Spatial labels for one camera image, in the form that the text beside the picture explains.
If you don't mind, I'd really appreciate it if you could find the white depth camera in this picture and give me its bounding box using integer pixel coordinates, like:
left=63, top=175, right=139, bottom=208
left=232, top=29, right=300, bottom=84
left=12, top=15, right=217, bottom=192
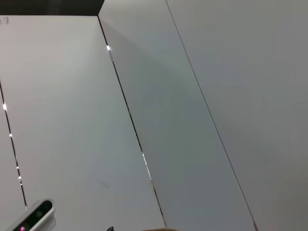
left=11, top=199, right=57, bottom=231

